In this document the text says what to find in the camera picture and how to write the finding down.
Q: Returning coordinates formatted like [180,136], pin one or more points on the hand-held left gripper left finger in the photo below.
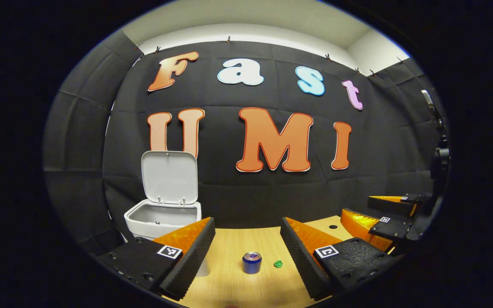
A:
[193,256]

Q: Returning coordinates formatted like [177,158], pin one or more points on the green paper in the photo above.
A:
[278,264]

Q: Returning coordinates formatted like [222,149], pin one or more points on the row of backdrop clips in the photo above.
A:
[228,39]

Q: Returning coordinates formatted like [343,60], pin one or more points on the wooden desktop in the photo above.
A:
[233,248]

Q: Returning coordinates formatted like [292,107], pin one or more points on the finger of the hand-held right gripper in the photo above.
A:
[394,205]
[394,229]

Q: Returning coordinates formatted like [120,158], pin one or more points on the blue pop can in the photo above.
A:
[251,265]

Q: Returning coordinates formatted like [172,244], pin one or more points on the black backdrop cloth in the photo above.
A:
[246,192]

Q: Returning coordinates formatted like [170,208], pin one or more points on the white desktop garbage bin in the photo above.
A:
[169,177]

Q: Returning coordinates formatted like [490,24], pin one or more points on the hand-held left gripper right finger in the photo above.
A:
[300,256]

